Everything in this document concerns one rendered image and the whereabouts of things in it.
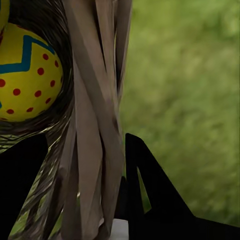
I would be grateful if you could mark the wicker basket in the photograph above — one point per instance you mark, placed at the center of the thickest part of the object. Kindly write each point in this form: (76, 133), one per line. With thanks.
(84, 137)

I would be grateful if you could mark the easter egg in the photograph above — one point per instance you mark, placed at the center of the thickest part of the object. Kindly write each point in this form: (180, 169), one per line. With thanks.
(4, 15)
(31, 74)

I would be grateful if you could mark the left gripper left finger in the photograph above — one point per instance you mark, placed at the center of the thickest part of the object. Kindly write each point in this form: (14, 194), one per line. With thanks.
(19, 166)

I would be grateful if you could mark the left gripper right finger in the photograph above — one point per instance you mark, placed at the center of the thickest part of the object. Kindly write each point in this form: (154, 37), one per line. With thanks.
(174, 220)

